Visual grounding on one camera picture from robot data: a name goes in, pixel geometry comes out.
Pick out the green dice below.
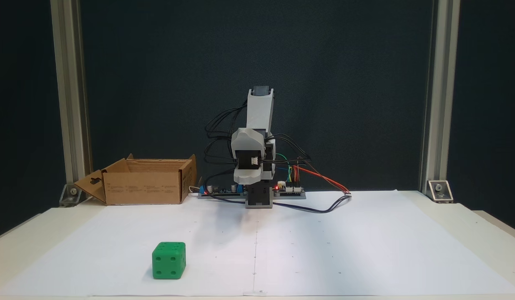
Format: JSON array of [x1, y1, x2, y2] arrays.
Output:
[[152, 242, 186, 280]]

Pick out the blue power board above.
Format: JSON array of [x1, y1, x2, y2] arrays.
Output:
[[199, 182, 246, 195]]

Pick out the grey mounting plate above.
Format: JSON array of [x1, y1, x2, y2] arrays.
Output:
[[198, 191, 306, 200]]

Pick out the dark controller board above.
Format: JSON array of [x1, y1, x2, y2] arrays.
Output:
[[274, 181, 304, 193]]

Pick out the brown cardboard box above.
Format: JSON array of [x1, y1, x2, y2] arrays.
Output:
[[74, 154, 197, 205]]

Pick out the white paper sheet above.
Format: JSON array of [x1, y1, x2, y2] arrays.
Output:
[[0, 190, 515, 297]]

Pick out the green jumper wire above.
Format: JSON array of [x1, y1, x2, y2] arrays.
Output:
[[274, 154, 292, 184]]

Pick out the black forearm cable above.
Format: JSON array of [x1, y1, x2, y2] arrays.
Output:
[[204, 137, 237, 165]]

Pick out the black base cable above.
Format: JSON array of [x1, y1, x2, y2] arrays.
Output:
[[264, 133, 312, 165]]

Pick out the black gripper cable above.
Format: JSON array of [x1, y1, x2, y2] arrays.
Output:
[[205, 102, 249, 140]]

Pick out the orange-red wire bundle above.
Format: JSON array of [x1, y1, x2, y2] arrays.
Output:
[[297, 166, 350, 194]]

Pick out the black cable with white connector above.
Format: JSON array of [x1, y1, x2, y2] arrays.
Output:
[[216, 192, 352, 214]]

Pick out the metal corner bracket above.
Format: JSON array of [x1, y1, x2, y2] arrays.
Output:
[[427, 180, 453, 204], [59, 183, 93, 208]]

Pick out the aluminium frame post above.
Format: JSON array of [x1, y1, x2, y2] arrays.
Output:
[[419, 0, 461, 194], [50, 0, 93, 196]]

